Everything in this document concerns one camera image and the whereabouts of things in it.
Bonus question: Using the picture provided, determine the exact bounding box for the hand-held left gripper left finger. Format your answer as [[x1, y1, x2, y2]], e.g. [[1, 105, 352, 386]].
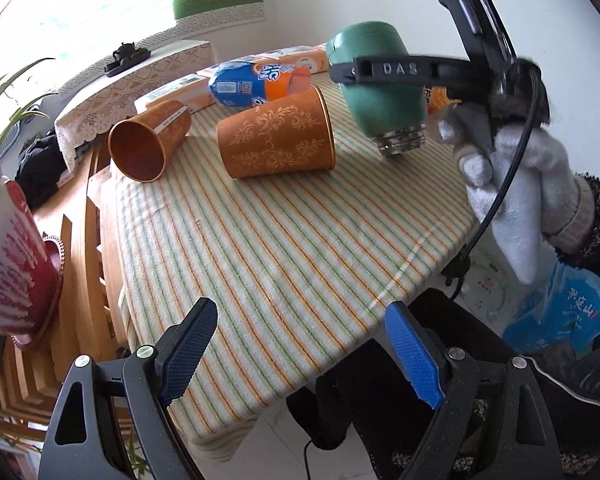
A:
[[37, 297, 219, 480]]

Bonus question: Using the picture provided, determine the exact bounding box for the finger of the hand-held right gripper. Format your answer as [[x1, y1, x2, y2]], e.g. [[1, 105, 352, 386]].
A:
[[329, 54, 492, 97]]

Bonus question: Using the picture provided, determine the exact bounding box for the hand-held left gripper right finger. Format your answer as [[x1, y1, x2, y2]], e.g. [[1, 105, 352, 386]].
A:
[[384, 301, 564, 480]]

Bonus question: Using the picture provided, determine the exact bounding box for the green insulated cup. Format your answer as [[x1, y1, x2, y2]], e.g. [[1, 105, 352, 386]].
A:
[[325, 21, 429, 159]]

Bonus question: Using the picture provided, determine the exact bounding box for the orange patterned cup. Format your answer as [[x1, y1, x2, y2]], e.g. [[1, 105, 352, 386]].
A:
[[216, 86, 337, 180]]

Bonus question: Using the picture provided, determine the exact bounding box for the orange cup with label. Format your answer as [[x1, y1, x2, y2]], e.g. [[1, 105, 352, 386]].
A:
[[108, 99, 193, 182]]

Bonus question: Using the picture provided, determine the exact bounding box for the person's right hand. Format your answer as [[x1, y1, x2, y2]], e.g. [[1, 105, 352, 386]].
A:
[[437, 104, 595, 285]]

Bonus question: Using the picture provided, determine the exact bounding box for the person's black clothing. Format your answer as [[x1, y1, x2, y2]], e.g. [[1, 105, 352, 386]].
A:
[[285, 287, 600, 480]]

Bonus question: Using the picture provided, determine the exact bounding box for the white and orange box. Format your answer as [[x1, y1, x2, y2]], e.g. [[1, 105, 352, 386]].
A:
[[133, 73, 217, 114], [200, 44, 331, 77]]

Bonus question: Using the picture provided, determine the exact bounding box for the white plastic bag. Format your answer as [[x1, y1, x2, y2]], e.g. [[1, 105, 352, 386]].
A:
[[457, 247, 518, 322]]

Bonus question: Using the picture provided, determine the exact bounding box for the striped tablecloth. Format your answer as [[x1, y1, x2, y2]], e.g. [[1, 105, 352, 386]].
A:
[[100, 67, 481, 450]]

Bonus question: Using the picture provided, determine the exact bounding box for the wooden chair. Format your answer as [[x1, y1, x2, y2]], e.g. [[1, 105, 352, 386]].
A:
[[0, 135, 133, 441]]

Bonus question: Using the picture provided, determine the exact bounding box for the blue and orange snack packet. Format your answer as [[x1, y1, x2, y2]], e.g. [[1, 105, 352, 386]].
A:
[[208, 59, 314, 111]]

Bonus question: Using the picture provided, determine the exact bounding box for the blue plastic bag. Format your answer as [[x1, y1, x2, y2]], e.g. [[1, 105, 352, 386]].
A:
[[501, 259, 600, 361]]

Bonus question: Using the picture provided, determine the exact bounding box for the red flower pot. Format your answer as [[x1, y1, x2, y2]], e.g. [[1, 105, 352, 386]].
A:
[[0, 164, 67, 349]]

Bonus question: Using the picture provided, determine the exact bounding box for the black cloth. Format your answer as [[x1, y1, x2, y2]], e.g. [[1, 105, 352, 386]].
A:
[[14, 132, 77, 209]]

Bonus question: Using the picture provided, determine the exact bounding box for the white lace cloth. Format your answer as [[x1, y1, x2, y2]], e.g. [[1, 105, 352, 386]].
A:
[[54, 40, 217, 172]]

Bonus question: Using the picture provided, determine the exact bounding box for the green houseplant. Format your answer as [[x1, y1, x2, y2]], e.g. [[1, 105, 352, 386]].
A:
[[0, 57, 57, 182]]

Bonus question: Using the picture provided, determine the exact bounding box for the black cable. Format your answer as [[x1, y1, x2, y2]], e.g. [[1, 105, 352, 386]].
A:
[[441, 0, 540, 302]]

